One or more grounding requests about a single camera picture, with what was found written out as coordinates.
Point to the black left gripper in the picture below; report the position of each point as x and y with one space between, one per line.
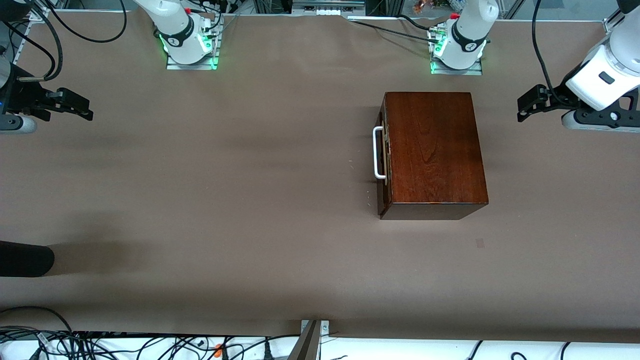
556 96

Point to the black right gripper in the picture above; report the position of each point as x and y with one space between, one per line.
25 94

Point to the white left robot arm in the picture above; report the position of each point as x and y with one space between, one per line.
467 40

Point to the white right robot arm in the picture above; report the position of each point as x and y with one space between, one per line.
175 30

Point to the dark brown wooden cabinet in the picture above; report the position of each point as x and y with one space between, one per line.
435 150

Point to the copper coloured object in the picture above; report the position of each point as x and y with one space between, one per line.
422 6

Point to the black rounded object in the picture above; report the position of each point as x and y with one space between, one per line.
25 259

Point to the grey power strip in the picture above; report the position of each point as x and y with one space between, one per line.
327 5

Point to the perforated aluminium rail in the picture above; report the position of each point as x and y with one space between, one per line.
25 37

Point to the aluminium frame corner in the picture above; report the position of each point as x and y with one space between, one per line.
611 26

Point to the aluminium profile bracket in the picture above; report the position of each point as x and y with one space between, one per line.
307 345

